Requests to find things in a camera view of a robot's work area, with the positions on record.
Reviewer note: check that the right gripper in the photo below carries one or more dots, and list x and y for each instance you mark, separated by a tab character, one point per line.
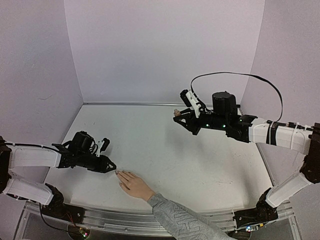
194	121

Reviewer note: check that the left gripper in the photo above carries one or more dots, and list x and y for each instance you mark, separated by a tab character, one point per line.
105	161

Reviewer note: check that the green nail polish bottle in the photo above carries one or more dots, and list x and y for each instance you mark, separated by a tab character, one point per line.
176	113

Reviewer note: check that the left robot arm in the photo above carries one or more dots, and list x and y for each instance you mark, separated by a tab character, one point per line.
18	155

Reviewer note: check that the grey sleeved forearm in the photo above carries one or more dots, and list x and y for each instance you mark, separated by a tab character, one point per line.
183	223

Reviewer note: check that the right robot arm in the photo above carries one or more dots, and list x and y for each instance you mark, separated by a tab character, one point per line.
301	139

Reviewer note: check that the person's hand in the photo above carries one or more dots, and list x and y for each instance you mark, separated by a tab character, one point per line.
134	186

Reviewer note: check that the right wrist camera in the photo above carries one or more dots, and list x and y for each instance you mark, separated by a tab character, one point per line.
192	102

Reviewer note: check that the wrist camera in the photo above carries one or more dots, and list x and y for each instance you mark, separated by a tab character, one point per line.
102	146
192	102

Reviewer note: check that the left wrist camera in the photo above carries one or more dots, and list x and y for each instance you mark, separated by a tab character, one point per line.
102	146

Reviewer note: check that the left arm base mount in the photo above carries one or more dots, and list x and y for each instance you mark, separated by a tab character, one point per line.
59	210

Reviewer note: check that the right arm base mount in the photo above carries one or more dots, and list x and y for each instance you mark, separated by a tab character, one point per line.
260	214

